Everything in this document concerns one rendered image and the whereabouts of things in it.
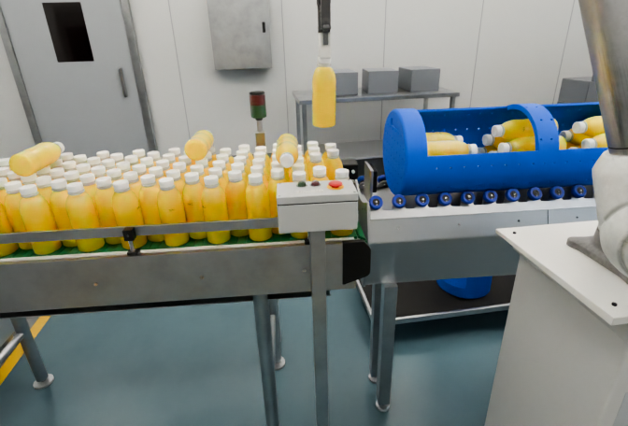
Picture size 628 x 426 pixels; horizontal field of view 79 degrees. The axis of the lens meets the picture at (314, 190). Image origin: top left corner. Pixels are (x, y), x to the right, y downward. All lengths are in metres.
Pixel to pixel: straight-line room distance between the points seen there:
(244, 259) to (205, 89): 3.54
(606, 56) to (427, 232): 0.76
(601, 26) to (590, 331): 0.56
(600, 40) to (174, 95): 4.24
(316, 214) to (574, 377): 0.64
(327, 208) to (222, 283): 0.43
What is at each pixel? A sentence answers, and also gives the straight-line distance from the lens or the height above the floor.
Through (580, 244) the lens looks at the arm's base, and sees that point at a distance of 1.01.
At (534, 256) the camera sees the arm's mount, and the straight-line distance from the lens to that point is 0.94.
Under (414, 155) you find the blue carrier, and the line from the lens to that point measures 1.15.
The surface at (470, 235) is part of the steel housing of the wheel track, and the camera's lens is 1.34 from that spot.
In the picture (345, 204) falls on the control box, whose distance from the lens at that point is 0.93.
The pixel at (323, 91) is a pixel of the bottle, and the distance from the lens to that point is 1.12.
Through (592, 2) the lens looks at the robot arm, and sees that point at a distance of 0.71.
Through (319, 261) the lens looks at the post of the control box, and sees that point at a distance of 1.04.
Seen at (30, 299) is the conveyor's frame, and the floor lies 0.77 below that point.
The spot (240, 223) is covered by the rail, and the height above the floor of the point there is 0.97.
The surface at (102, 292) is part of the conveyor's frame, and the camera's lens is 1.30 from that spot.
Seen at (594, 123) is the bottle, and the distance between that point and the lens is 1.56.
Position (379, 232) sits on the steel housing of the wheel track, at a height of 0.87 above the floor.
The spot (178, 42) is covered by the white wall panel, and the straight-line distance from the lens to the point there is 4.54.
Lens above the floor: 1.46
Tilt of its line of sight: 22 degrees down
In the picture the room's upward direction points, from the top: 2 degrees counter-clockwise
